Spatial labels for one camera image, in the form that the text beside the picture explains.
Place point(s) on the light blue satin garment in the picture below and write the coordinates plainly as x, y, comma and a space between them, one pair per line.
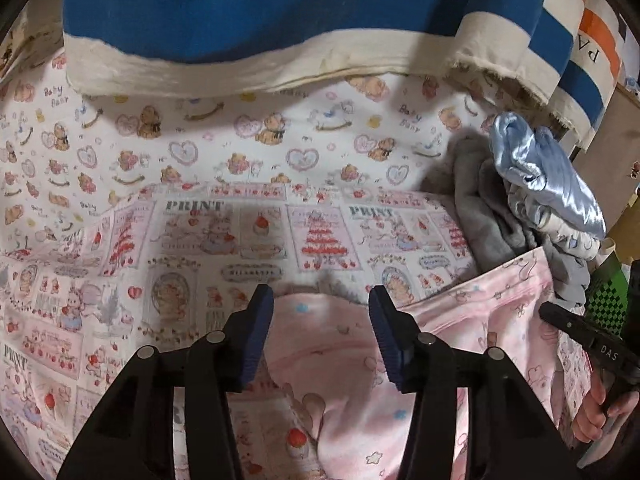
540, 170

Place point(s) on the person's right hand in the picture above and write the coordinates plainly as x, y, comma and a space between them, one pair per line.
592, 417

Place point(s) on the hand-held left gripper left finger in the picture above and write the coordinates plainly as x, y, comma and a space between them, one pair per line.
257, 332

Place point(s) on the grey folded garment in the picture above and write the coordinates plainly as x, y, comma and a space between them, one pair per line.
475, 210

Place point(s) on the pink printed pants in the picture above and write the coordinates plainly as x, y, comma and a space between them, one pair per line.
345, 400

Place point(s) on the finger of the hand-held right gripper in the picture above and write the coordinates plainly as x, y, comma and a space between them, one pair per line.
575, 332

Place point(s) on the wooden shelf unit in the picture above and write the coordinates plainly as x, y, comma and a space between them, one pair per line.
615, 125

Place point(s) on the bear print white bed sheet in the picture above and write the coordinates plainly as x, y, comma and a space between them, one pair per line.
210, 135

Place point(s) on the green checkered box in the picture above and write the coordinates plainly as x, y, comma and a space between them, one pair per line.
611, 295

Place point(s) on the strawberry print pink blanket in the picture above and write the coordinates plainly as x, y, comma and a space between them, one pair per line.
100, 270

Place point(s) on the blue orange striped cream cloth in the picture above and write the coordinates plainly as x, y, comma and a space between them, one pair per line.
280, 15

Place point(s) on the white printed folded garment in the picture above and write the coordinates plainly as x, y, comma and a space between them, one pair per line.
560, 232

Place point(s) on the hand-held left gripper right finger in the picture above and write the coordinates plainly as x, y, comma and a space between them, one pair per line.
387, 342

